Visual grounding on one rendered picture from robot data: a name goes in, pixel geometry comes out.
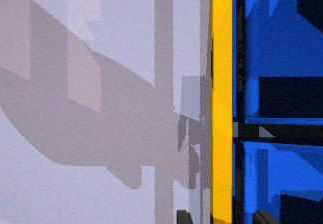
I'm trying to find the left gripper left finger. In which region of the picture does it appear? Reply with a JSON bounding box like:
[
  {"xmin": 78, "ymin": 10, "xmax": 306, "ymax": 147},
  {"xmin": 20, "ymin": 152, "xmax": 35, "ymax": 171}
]
[{"xmin": 177, "ymin": 210, "xmax": 193, "ymax": 224}]

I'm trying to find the blue open bin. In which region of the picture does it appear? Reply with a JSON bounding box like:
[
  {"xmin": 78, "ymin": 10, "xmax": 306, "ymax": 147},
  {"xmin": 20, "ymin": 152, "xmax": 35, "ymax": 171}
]
[
  {"xmin": 232, "ymin": 137, "xmax": 323, "ymax": 224},
  {"xmin": 232, "ymin": 0, "xmax": 323, "ymax": 126}
]

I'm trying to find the yellow bar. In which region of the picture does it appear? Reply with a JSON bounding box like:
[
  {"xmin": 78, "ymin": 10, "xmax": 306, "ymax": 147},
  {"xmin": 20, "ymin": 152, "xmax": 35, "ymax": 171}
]
[{"xmin": 210, "ymin": 0, "xmax": 232, "ymax": 224}]

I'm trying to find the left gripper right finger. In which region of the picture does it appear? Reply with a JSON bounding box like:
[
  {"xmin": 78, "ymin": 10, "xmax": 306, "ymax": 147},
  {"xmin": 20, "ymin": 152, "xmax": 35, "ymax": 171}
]
[{"xmin": 252, "ymin": 210, "xmax": 281, "ymax": 224}]

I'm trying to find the grey metal rack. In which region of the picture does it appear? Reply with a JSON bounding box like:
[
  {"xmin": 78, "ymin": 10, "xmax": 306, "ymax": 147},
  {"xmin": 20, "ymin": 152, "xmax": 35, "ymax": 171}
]
[{"xmin": 232, "ymin": 121, "xmax": 323, "ymax": 137}]

